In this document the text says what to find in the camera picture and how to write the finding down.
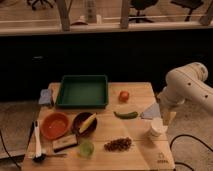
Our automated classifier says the wooden block eraser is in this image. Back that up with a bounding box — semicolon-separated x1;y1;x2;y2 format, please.
53;135;78;152

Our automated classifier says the black cable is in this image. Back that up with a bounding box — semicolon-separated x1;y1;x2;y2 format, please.
169;133;213;171
0;129;23;171

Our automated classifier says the dark brown bowl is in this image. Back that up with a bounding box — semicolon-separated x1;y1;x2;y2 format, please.
71;112;97;137

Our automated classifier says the green plastic tray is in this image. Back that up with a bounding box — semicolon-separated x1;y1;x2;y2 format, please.
55;75;108;109

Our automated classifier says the black handled spoon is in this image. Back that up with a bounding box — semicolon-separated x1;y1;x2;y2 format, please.
33;154;67;163

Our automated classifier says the yellow corn cob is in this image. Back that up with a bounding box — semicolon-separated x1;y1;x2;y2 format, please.
79;113;96;133

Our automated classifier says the black cable right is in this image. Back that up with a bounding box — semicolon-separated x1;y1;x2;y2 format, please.
169;133;213;171

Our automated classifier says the white paper cup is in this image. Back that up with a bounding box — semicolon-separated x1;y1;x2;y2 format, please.
149;117;168;137

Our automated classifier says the green plastic cup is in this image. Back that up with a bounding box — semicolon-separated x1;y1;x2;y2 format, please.
79;141;94;157

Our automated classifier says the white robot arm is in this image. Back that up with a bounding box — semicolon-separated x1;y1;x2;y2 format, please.
158;62;213;126

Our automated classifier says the black cable left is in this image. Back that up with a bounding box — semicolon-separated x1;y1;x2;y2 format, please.
0;129;23;171

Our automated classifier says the orange tomato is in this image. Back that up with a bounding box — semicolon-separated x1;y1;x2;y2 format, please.
118;91;130;102

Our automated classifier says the bunch of dark grapes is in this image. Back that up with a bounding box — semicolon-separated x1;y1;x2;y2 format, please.
104;137;132;152

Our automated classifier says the grey folded cloth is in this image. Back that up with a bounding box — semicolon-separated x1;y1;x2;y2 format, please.
141;102;161;119

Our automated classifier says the orange plastic bowl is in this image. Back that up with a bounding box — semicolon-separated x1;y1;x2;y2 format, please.
40;112;70;140

